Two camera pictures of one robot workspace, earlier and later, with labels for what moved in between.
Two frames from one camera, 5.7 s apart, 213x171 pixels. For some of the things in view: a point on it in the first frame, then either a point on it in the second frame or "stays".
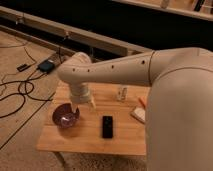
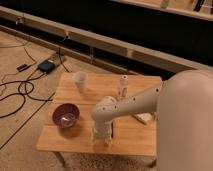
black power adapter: [46, 66] stays
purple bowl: [64, 116] stays
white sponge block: [139, 113] stays
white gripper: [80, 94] to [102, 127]
